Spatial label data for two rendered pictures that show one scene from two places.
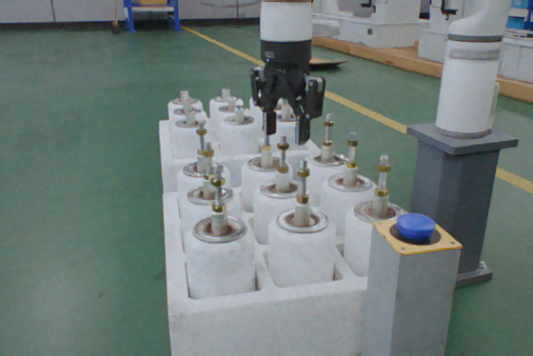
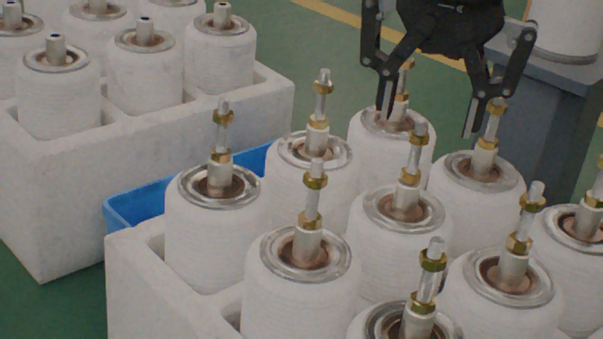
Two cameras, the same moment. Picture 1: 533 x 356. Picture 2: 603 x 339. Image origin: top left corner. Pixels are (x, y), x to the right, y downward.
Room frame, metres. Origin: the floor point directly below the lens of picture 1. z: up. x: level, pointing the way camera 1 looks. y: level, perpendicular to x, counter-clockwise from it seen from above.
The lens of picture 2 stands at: (0.30, 0.37, 0.63)
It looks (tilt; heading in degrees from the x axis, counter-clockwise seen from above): 31 degrees down; 327
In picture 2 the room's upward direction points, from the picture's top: 7 degrees clockwise
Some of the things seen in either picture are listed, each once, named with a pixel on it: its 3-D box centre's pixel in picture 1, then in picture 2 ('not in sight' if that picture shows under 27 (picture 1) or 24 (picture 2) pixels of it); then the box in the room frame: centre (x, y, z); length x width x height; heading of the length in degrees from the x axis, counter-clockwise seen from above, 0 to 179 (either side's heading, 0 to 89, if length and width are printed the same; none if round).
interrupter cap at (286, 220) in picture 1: (302, 221); (508, 277); (0.62, -0.05, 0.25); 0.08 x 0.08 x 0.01
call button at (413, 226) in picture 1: (415, 228); not in sight; (0.47, -0.16, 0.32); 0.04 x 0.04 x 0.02
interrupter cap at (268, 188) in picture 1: (282, 188); (403, 209); (0.73, -0.02, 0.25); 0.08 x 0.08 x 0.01
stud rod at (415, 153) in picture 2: (283, 158); (414, 157); (0.73, -0.02, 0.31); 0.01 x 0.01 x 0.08; 59
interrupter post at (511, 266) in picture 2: (302, 212); (512, 265); (0.62, -0.05, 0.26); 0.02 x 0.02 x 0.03
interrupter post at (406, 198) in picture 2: (283, 182); (406, 196); (0.73, -0.02, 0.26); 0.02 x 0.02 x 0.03
